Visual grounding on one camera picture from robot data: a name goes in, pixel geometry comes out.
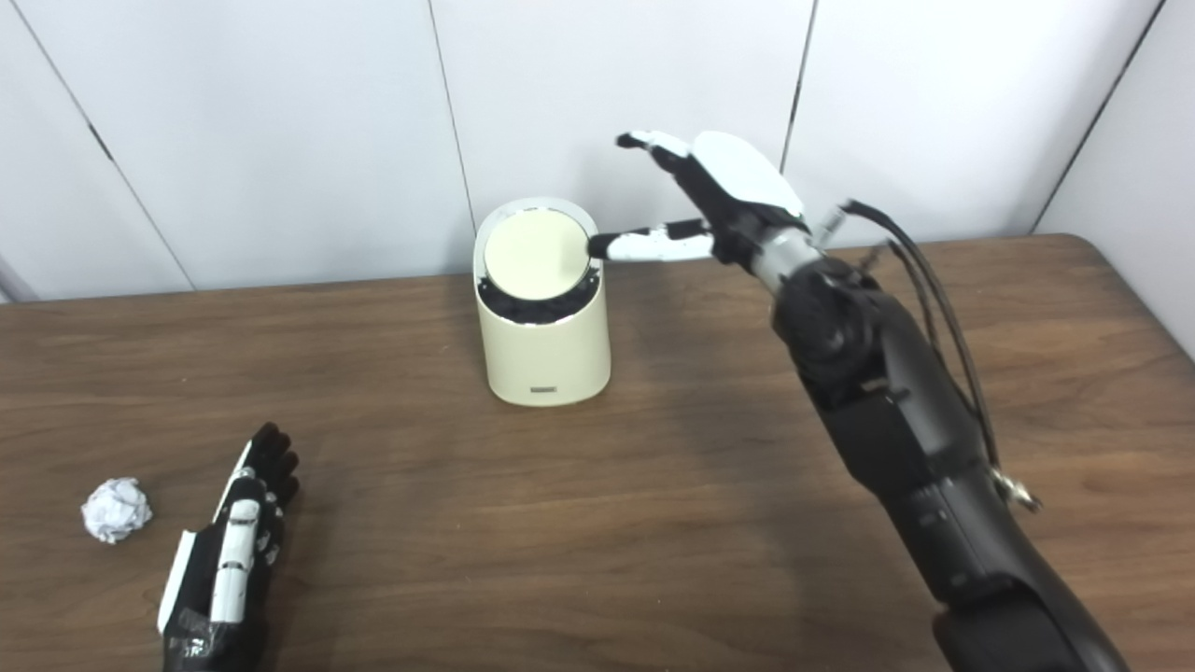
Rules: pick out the white paper ball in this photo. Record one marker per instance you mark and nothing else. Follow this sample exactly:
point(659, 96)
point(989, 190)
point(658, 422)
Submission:
point(116, 510)

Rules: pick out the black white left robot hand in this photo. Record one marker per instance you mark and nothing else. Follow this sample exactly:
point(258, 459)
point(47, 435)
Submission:
point(233, 560)

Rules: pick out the cream round bin lid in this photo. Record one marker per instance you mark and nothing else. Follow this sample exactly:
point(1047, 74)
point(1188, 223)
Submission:
point(534, 254)

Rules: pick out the cream-colored desktop bin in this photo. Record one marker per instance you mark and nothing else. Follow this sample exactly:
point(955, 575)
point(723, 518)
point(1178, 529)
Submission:
point(546, 359)

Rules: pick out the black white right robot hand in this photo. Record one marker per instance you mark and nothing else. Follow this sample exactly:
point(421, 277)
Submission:
point(738, 177)

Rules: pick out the grey wall corner strip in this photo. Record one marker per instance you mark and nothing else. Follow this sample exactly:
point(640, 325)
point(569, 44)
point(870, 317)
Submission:
point(14, 280)

